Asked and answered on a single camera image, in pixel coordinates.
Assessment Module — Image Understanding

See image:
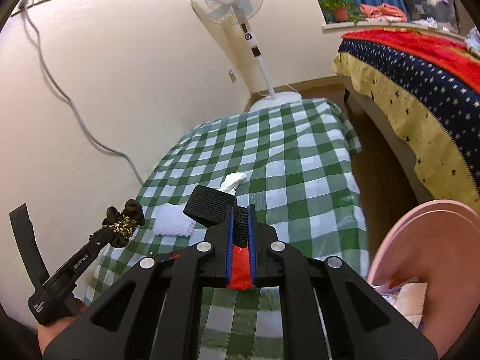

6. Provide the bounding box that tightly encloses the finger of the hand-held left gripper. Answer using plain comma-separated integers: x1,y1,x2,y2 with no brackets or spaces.
89,226,113,248

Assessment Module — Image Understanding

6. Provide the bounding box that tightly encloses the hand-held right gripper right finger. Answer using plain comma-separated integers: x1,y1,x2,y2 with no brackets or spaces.
247,205,437,360

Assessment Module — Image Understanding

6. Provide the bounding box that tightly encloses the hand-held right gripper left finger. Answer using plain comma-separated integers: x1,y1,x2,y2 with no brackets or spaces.
43,205,235,360

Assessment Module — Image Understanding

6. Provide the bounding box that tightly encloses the black gold-speckled scrunchie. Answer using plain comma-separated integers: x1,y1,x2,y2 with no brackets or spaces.
100,199,146,248

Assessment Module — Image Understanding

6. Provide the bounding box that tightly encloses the black and red elastic band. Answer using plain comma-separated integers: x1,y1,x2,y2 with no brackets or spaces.
183,185,256,292

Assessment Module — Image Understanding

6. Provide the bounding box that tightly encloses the small white foam pad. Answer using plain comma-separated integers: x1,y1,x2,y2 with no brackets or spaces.
152,203,197,238

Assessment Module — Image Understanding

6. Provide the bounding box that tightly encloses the white tissue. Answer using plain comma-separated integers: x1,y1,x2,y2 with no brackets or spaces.
219,172,246,196

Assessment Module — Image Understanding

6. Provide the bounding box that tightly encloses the pink plastic bin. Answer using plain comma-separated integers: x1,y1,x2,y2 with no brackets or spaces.
365,199,480,360

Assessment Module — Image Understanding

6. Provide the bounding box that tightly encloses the person's left hand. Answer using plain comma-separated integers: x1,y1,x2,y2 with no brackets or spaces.
37,300,88,360

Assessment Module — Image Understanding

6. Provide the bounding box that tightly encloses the green checkered tablecloth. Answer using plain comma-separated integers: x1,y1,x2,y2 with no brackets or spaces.
84,98,370,360

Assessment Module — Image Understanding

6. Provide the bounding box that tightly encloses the navy and yellow star bedspread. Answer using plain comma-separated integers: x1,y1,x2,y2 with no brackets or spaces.
332,37,480,205

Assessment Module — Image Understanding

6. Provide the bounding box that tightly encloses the potted green plant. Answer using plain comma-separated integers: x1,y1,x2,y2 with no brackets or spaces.
320,0,362,23

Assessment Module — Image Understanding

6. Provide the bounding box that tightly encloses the red blanket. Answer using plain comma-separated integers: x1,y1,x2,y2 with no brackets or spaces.
340,28,480,94

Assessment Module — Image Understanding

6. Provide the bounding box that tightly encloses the pink folded cloth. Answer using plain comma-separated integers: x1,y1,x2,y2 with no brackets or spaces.
359,3,407,22

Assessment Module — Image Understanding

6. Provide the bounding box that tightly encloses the white cloth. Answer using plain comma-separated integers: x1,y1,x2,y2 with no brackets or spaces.
412,17,451,31

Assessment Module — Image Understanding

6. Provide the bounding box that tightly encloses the large clear storage bin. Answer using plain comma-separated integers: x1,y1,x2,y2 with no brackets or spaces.
399,0,460,32

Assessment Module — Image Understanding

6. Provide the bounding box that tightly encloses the blue striped quilt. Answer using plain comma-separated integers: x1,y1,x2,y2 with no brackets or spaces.
465,26,480,53

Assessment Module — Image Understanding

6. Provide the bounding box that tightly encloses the black hand strap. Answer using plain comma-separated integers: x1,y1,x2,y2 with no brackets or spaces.
9,203,51,293

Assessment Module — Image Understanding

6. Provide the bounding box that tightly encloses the grey wall cable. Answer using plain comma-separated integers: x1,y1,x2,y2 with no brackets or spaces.
20,7,145,187

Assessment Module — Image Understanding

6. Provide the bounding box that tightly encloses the grey bed frame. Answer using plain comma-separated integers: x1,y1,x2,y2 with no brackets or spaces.
343,79,439,203

